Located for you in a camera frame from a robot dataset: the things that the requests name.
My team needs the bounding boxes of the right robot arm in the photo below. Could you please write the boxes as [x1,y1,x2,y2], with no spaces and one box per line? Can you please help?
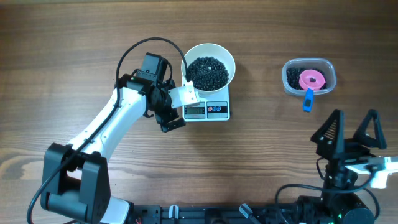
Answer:
[279,109,387,223]

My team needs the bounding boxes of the white digital kitchen scale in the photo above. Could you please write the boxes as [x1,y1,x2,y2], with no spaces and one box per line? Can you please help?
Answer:
[182,86,231,123]

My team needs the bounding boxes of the pink scoop blue handle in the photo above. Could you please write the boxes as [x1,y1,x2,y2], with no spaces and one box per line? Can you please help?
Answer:
[299,69,326,113]

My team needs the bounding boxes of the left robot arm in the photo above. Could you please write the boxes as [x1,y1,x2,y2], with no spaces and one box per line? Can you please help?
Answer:
[36,53,200,223]

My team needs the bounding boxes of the black beans in bowl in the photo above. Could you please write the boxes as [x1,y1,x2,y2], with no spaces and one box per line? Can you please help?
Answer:
[186,57,229,91]

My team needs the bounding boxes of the right black cable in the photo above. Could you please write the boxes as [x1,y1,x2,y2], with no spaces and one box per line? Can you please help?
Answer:
[274,157,382,224]

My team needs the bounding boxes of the black cable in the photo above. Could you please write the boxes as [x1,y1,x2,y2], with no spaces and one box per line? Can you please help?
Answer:
[26,37,190,224]
[274,157,382,224]

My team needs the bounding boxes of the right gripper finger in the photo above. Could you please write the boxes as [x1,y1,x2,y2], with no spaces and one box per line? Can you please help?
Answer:
[353,109,387,149]
[310,109,345,159]

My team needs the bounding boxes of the left black cable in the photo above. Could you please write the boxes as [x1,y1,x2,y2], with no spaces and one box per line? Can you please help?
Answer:
[26,37,190,224]

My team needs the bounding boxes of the white bowl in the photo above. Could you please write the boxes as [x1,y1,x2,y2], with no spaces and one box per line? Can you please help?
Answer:
[181,43,236,95]

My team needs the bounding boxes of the clear plastic container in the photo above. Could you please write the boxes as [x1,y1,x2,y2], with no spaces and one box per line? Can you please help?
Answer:
[282,58,336,96]

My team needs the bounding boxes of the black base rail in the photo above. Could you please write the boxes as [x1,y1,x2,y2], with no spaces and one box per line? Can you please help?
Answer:
[125,203,319,224]

